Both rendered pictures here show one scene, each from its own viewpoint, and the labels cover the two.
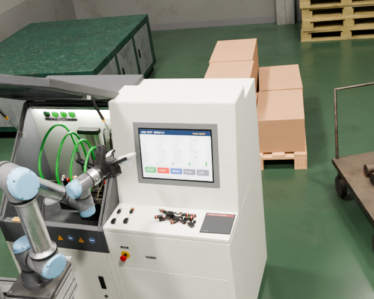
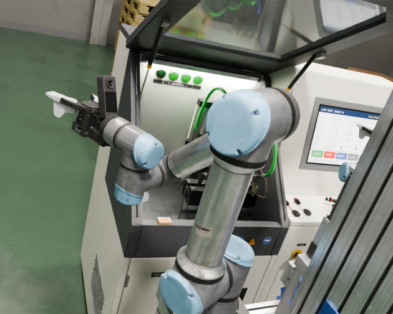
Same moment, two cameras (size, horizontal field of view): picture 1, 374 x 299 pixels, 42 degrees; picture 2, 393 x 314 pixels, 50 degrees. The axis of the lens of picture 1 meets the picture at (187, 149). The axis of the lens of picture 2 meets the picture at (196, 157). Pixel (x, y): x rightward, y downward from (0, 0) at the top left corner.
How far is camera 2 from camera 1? 253 cm
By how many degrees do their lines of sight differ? 42
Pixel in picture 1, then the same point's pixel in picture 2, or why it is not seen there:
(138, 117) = (323, 91)
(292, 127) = not seen: hidden behind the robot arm
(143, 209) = (304, 199)
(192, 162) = (358, 146)
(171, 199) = (325, 187)
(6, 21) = not seen: outside the picture
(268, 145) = not seen: hidden behind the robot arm
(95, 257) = (255, 263)
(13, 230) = (151, 238)
